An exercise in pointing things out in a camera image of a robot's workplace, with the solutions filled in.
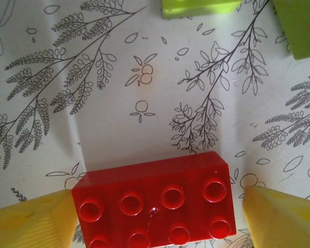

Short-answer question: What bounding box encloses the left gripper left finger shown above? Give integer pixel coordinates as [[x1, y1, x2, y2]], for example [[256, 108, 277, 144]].
[[0, 190, 80, 248]]

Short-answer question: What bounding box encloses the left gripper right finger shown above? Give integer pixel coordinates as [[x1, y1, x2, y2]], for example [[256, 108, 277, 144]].
[[244, 186, 310, 248]]

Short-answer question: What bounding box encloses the red lego brick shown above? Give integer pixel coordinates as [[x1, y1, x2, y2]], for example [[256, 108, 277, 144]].
[[71, 151, 236, 248]]

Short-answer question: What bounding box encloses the floral patterned table cover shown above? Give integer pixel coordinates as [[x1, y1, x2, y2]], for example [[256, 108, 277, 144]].
[[0, 0, 310, 248]]

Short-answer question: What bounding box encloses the large green lego brick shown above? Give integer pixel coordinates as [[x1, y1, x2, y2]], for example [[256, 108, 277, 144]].
[[271, 0, 310, 60]]

